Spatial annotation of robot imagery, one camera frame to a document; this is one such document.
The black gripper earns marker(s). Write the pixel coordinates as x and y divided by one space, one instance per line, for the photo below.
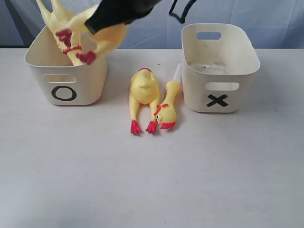
114 12

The yellow rubber chicken top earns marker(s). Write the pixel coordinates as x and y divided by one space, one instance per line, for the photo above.
106 40

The yellow rubber chicken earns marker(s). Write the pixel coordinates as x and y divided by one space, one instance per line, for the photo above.
106 40
57 20

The headless yellow rubber chicken body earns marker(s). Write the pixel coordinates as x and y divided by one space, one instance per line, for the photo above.
144 90

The white bin marked O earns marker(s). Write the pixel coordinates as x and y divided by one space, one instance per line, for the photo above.
61 82

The detached yellow chicken head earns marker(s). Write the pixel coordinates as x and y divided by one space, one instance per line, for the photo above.
165 112

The white bin marked X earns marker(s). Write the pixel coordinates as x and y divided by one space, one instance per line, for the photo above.
218 66

